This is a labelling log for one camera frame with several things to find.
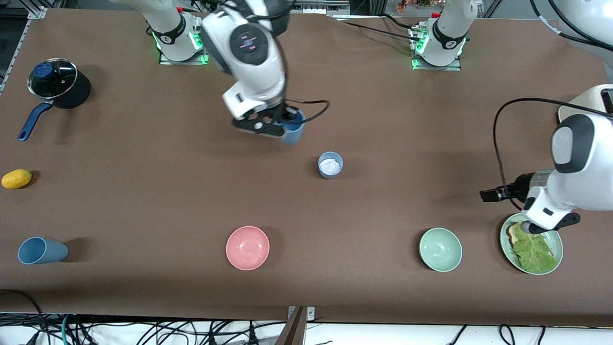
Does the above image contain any blue plastic cup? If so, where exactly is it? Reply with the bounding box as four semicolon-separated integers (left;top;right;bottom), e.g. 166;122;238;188
280;109;306;146
18;237;69;265

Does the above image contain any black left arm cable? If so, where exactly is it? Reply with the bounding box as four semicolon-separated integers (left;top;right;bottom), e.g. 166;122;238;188
493;98;613;211

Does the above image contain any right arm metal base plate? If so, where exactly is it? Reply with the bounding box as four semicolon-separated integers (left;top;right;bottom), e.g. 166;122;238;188
159;22;212;65

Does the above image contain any black cable on table edge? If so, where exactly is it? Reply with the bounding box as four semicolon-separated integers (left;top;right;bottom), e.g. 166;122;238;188
0;289;45;331

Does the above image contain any green lettuce leaf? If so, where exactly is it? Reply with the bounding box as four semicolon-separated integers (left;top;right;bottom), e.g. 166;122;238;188
512;225;558;274

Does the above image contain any blue cup holding white paper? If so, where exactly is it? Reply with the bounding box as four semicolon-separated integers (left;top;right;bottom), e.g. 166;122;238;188
318;151;343;179

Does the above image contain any metal table bracket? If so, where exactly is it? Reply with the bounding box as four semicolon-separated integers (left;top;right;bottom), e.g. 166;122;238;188
287;306;316;322

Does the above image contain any mint green plate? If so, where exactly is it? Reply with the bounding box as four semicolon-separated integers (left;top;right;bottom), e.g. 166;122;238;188
500;214;564;276

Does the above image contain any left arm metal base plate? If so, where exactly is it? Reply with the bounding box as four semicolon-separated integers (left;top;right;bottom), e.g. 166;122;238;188
411;24;463;71

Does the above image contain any mint green bowl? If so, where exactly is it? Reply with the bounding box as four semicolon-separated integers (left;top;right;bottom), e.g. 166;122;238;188
419;227;463;273

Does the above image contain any black left base cable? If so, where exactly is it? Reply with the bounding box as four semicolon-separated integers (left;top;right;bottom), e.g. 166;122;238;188
335;13;423;42

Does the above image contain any toast slice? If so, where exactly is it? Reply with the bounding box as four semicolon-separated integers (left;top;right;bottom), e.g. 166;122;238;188
507;222;556;262

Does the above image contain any grey metal box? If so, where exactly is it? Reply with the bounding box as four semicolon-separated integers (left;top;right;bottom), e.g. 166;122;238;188
290;0;350;15

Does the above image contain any yellow lemon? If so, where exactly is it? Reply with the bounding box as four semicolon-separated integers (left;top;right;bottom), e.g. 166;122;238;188
1;169;33;189

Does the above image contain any cream toaster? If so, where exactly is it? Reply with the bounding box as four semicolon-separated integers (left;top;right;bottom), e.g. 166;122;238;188
558;84;613;124

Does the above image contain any glass pot lid blue knob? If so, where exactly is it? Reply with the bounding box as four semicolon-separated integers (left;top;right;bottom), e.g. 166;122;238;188
28;58;78;100

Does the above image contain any pink bowl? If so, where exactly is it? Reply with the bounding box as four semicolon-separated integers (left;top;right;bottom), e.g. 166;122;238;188
226;226;270;271

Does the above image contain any black pot blue handle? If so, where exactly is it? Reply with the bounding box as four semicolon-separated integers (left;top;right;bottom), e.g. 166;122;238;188
18;72;92;142

